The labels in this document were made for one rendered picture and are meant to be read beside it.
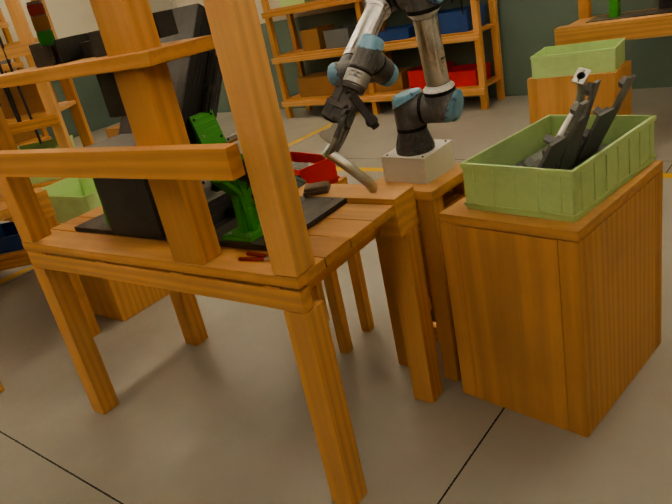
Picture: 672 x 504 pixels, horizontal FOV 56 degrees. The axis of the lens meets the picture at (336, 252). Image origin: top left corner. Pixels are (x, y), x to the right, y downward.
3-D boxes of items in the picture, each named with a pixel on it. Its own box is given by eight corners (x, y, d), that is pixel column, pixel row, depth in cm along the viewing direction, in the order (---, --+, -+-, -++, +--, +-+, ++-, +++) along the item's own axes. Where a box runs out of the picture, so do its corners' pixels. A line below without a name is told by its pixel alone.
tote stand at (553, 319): (544, 314, 298) (532, 154, 268) (661, 342, 262) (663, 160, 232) (462, 392, 257) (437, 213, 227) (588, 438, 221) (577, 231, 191)
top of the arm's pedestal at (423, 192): (410, 169, 274) (409, 161, 273) (476, 173, 253) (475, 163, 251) (365, 196, 253) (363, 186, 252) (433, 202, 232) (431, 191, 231)
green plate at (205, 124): (222, 166, 244) (198, 115, 239) (236, 160, 239) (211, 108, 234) (201, 176, 236) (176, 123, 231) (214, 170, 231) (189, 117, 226)
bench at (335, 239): (197, 334, 348) (148, 183, 314) (444, 390, 261) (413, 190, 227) (92, 411, 298) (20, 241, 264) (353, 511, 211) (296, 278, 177)
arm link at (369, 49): (391, 46, 187) (378, 33, 180) (377, 81, 188) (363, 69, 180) (370, 41, 191) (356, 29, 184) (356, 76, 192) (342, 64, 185)
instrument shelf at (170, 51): (49, 74, 238) (45, 63, 237) (216, 48, 186) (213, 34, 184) (-14, 90, 220) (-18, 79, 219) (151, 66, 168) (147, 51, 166)
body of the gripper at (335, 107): (325, 121, 192) (340, 84, 191) (351, 131, 190) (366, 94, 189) (319, 116, 184) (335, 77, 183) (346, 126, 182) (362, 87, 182)
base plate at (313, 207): (152, 194, 293) (151, 190, 292) (347, 202, 229) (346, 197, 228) (75, 231, 263) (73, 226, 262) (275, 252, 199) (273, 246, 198)
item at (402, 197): (156, 207, 319) (147, 179, 314) (419, 223, 232) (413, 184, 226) (134, 218, 309) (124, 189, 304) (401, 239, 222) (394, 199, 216)
